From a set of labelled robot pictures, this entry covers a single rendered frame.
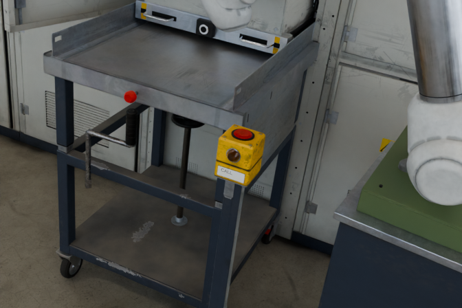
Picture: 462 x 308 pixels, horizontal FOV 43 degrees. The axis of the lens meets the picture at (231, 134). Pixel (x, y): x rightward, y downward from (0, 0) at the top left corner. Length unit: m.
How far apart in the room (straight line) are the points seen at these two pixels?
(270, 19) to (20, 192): 1.36
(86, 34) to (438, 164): 1.13
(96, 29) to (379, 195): 1.01
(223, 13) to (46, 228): 1.33
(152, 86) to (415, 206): 0.73
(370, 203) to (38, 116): 1.85
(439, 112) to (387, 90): 0.93
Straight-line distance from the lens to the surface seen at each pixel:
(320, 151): 2.17
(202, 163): 2.42
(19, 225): 2.45
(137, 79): 1.58
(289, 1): 1.81
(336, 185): 2.22
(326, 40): 2.04
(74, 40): 1.77
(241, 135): 1.22
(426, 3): 1.07
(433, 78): 1.11
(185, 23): 1.92
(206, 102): 1.48
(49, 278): 2.20
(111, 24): 1.91
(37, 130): 2.86
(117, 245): 2.05
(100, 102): 2.55
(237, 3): 1.37
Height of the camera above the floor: 1.48
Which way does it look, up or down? 28 degrees down
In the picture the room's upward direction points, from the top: 8 degrees clockwise
